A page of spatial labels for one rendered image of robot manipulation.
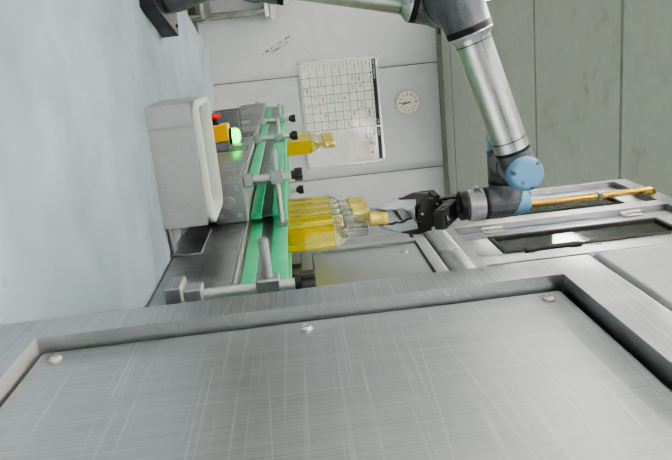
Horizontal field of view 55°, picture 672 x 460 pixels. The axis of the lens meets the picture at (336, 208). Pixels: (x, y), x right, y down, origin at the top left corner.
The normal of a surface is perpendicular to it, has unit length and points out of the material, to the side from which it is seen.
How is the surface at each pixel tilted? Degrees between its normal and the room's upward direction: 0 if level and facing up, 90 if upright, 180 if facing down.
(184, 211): 90
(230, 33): 90
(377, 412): 90
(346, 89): 90
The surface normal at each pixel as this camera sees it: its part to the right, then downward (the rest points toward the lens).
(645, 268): -0.10, -0.96
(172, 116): 0.07, 0.25
